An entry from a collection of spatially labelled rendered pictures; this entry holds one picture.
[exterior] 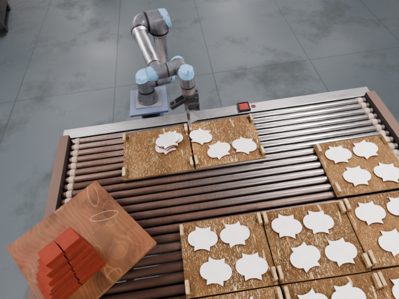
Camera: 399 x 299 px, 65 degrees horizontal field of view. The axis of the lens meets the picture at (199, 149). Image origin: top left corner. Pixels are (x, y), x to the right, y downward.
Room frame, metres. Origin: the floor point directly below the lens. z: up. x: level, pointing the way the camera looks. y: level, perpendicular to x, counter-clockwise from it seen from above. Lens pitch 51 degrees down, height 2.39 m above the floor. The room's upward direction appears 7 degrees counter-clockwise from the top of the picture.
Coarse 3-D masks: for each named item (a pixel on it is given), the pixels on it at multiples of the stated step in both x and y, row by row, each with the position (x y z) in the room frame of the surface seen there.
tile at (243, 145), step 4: (240, 136) 1.22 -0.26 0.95; (236, 140) 1.20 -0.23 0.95; (240, 140) 1.19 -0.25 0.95; (244, 140) 1.19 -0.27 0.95; (248, 140) 1.19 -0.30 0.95; (232, 144) 1.17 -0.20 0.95; (236, 144) 1.17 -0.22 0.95; (240, 144) 1.16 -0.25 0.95; (244, 144) 1.16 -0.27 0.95; (248, 144) 1.16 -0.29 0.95; (252, 144) 1.15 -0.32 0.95; (236, 148) 1.13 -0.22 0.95; (240, 148) 1.13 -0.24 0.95; (244, 148) 1.13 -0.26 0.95; (248, 148) 1.12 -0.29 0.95; (252, 148) 1.12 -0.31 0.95; (236, 152) 1.11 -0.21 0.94; (244, 152) 1.10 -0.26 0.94; (248, 152) 1.09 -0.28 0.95
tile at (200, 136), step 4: (192, 132) 1.30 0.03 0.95; (196, 132) 1.30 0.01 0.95; (200, 132) 1.29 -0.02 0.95; (204, 132) 1.29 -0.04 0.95; (208, 132) 1.28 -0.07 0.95; (192, 136) 1.27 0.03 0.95; (196, 136) 1.26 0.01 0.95; (200, 136) 1.26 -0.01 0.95; (204, 136) 1.25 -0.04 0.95; (208, 136) 1.25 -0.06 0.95; (192, 140) 1.24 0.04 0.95; (196, 140) 1.23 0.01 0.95; (200, 140) 1.23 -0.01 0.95; (204, 140) 1.23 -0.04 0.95; (208, 140) 1.22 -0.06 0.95; (200, 144) 1.21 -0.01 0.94
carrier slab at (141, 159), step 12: (144, 132) 1.36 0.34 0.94; (156, 132) 1.35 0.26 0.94; (180, 132) 1.32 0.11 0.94; (132, 144) 1.27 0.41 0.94; (144, 144) 1.26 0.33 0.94; (180, 144) 1.22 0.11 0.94; (132, 156) 1.17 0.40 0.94; (144, 156) 1.16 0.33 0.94; (156, 156) 1.15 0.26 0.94; (168, 156) 1.14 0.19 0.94; (180, 156) 1.13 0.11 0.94; (132, 168) 1.08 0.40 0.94; (144, 168) 1.07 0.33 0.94; (156, 168) 1.06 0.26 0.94; (168, 168) 1.05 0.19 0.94; (180, 168) 1.04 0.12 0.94; (192, 168) 1.03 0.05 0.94
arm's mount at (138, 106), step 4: (136, 92) 1.82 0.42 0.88; (160, 92) 1.80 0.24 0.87; (136, 96) 1.77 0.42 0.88; (160, 96) 1.76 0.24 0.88; (136, 100) 1.73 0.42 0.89; (160, 100) 1.71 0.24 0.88; (136, 104) 1.68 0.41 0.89; (140, 104) 1.68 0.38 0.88; (156, 104) 1.67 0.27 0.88; (160, 104) 1.67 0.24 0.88; (136, 108) 1.65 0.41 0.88; (140, 108) 1.65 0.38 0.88; (144, 108) 1.65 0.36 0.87
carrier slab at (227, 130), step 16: (192, 128) 1.35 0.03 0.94; (208, 128) 1.33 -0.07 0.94; (224, 128) 1.31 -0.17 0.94; (240, 128) 1.30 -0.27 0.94; (192, 144) 1.21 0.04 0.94; (208, 144) 1.20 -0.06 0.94; (256, 144) 1.16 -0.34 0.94; (208, 160) 1.08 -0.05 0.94; (224, 160) 1.07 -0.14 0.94; (240, 160) 1.05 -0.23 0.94
